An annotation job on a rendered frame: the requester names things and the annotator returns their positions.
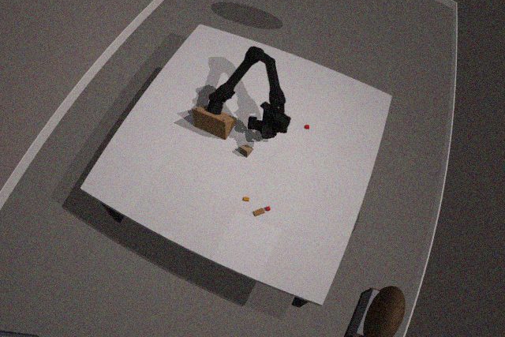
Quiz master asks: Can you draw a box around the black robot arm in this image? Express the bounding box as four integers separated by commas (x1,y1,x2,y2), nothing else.
205,47,291,139

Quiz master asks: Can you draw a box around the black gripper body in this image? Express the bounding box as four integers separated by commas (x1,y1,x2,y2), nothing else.
248,116,288,133

